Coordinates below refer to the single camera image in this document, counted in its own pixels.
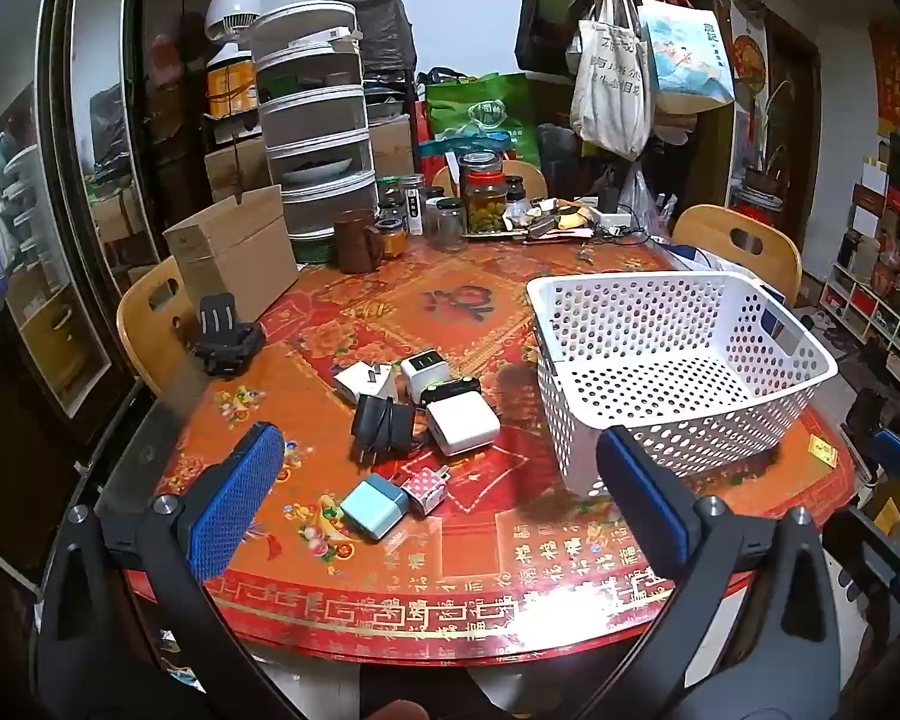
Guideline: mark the brown mug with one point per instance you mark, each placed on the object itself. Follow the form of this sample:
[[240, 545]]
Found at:
[[356, 240]]

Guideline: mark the white charger with folded prongs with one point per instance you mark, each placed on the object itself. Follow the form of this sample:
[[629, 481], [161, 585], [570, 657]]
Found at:
[[360, 382]]

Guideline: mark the orange label container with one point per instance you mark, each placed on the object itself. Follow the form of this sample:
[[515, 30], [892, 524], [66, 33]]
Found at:
[[229, 79]]

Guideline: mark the clear plastic bag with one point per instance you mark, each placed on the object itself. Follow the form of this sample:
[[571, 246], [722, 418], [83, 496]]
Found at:
[[637, 199]]

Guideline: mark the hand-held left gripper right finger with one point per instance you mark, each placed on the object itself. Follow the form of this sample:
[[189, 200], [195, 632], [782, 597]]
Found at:
[[637, 495]]

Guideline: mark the round red wall decoration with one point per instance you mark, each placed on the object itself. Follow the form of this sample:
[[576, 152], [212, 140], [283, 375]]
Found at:
[[750, 52]]

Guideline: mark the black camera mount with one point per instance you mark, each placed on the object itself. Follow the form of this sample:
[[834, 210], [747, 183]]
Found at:
[[225, 345]]

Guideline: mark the large white charger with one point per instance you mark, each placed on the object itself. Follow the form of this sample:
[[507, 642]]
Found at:
[[461, 427]]

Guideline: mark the empty glass jar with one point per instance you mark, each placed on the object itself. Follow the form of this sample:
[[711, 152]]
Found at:
[[446, 225]]

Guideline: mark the red printed tablecloth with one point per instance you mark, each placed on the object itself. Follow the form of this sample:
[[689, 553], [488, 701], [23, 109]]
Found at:
[[420, 315]]

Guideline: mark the potted orchid plant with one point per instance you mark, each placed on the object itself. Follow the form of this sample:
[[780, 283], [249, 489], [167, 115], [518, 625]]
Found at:
[[769, 157]]

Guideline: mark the small yellow card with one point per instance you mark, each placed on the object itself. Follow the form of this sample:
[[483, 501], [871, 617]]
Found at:
[[823, 452]]

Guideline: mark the pink patterned charger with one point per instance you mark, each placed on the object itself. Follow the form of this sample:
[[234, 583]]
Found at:
[[426, 493]]

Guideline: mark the green shopping bag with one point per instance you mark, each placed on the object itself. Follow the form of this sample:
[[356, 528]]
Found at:
[[487, 112]]

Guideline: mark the open cardboard box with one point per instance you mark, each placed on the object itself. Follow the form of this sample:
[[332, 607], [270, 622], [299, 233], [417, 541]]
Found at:
[[232, 255]]

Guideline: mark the white charger with dark face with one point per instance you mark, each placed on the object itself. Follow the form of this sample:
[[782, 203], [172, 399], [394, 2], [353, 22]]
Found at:
[[422, 371]]

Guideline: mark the white fan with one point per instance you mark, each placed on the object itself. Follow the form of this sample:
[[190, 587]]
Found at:
[[232, 11]]

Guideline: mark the white power strip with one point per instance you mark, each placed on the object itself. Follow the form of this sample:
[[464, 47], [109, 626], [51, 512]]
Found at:
[[611, 220]]

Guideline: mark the teal charger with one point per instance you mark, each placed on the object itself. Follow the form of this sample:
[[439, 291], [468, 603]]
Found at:
[[371, 510]]

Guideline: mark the brown cardboard carton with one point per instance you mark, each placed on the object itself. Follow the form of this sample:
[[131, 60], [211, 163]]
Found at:
[[390, 146]]

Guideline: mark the large pickle jar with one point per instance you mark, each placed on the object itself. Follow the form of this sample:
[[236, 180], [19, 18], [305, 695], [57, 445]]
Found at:
[[484, 199]]

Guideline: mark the white storage shelf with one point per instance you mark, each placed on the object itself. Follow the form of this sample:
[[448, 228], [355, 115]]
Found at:
[[885, 300]]

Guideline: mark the white and blue paper bag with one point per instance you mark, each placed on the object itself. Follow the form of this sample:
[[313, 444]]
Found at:
[[694, 256]]

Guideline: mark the black plug adapter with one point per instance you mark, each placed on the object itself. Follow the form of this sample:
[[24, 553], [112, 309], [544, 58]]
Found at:
[[607, 195]]

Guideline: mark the white tote bag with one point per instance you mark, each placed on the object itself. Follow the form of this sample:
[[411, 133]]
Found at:
[[611, 75]]

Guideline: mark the white perforated plastic basket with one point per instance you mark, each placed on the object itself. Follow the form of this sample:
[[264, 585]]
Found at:
[[645, 281]]

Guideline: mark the stacked white food cover tower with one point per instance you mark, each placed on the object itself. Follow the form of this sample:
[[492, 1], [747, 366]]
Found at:
[[315, 127]]

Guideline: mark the glass door cabinet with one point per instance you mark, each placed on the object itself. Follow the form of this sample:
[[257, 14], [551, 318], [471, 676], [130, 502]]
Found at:
[[60, 202]]

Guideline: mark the black plastic cover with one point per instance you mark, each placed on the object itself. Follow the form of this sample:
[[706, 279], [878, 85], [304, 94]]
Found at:
[[375, 22]]

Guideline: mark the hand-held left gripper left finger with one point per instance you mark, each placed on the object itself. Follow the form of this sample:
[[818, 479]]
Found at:
[[232, 495]]

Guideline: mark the small wooden stool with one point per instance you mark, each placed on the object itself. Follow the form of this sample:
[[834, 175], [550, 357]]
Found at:
[[889, 506]]

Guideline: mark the brown wooden door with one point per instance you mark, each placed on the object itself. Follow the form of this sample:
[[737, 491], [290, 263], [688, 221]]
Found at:
[[791, 142]]

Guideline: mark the black and white charger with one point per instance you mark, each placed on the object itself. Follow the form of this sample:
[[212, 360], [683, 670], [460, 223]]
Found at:
[[454, 390]]

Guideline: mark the black hanging bag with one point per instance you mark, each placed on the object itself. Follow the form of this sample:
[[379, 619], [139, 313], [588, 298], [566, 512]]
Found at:
[[532, 15]]

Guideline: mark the light blue printed tote bag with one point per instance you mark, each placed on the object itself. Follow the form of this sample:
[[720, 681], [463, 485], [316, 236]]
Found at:
[[682, 52]]

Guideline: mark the small orange sauce jar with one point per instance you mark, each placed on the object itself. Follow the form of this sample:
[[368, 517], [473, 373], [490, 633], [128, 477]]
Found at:
[[392, 236]]

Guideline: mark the dark lidded glass jar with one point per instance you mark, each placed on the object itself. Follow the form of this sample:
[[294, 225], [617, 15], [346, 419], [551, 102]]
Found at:
[[390, 195]]

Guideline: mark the wooden chair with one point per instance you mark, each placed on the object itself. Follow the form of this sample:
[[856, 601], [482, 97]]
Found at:
[[146, 315], [742, 240], [529, 176]]

